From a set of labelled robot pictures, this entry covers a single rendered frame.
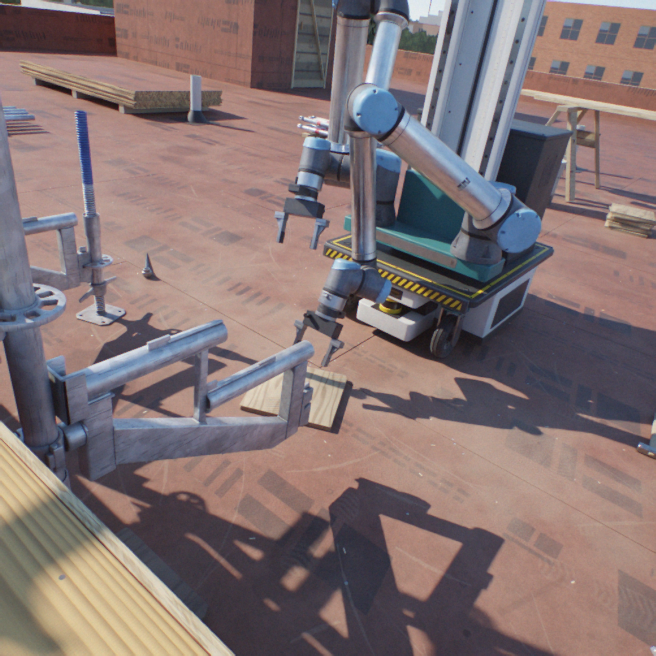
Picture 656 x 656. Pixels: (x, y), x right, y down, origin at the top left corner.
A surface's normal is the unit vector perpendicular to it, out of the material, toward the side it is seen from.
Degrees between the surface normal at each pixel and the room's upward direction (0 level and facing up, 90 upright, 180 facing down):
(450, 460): 0
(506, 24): 90
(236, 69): 90
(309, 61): 90
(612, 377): 0
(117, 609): 0
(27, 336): 90
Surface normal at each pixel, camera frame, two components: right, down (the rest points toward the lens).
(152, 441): 0.77, 0.40
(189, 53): -0.63, 0.33
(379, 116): 0.04, 0.46
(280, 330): 0.11, -0.85
